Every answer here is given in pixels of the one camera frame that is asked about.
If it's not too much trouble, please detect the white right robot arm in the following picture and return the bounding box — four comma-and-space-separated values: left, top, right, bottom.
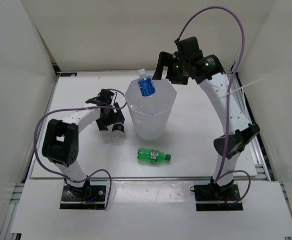
153, 51, 260, 200

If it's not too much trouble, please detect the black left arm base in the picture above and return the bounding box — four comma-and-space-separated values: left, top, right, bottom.
59, 180, 108, 210

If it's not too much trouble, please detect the blue label bottle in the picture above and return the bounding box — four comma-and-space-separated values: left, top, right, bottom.
137, 68, 156, 97

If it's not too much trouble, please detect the black label small bottle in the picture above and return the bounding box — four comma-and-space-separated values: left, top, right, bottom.
112, 130, 125, 145

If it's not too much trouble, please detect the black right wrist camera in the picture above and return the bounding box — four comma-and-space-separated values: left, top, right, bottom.
175, 36, 203, 61

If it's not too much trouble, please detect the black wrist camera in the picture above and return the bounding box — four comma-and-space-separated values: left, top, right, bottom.
175, 36, 203, 61
97, 89, 115, 107

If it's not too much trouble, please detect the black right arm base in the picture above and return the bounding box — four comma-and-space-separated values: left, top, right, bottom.
189, 178, 243, 212

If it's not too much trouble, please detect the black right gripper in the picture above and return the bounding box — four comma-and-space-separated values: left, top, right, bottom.
153, 52, 190, 86

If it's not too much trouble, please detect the green plastic soda bottle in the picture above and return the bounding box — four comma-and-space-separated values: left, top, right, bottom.
137, 148, 171, 165

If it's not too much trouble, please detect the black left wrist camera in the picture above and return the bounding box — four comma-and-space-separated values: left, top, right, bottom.
97, 89, 115, 107

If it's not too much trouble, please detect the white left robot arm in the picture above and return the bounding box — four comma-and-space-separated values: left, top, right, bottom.
41, 92, 125, 200

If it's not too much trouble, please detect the white plastic bin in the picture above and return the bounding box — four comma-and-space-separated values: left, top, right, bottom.
125, 79, 177, 140

